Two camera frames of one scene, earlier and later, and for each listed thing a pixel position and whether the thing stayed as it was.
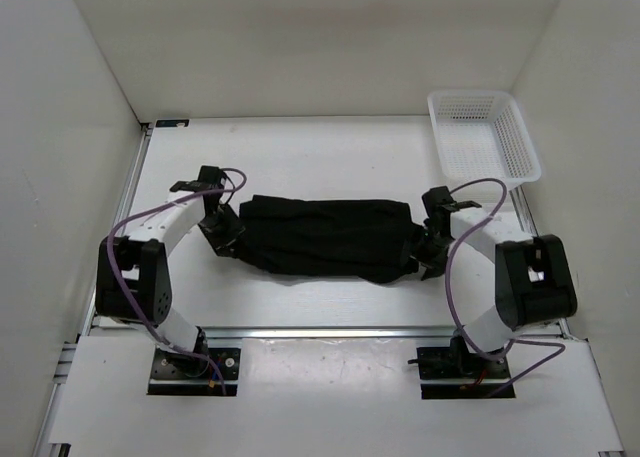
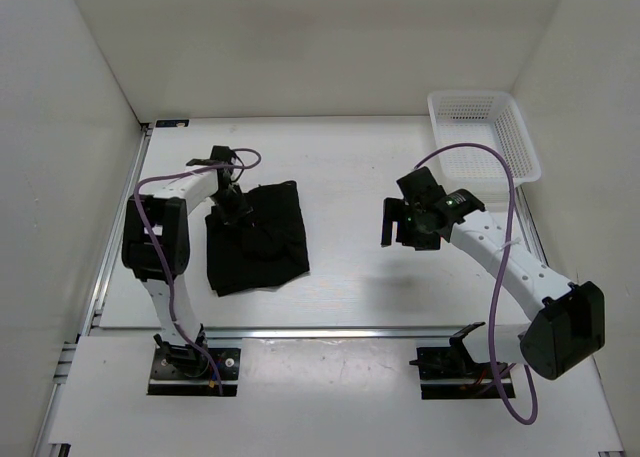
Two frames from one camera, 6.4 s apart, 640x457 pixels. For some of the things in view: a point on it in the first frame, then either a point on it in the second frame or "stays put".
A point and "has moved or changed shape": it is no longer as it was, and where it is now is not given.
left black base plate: x=179 y=373 stays put
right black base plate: x=454 y=373 stays put
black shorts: x=372 y=240 has moved or changed shape
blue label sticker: x=172 y=123 stays put
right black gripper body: x=432 y=250 -> x=414 y=233
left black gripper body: x=223 y=228 -> x=231 y=204
